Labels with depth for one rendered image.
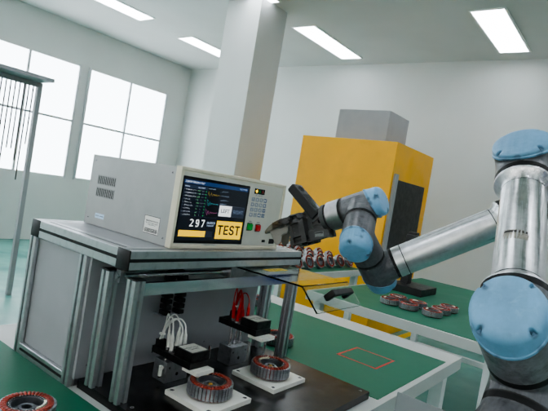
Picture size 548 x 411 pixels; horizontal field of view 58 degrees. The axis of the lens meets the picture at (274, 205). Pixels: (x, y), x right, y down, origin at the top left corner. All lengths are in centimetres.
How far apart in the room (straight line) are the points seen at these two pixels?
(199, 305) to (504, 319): 95
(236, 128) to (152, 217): 407
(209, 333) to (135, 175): 56
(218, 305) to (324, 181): 366
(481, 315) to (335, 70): 692
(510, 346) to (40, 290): 114
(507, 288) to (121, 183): 98
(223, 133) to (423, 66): 297
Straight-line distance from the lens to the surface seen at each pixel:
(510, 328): 83
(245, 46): 553
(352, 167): 500
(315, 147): 526
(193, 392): 124
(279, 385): 141
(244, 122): 530
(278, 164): 784
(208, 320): 158
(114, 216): 141
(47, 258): 144
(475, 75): 676
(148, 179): 131
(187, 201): 124
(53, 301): 141
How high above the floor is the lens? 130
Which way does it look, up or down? 2 degrees down
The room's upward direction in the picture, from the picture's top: 9 degrees clockwise
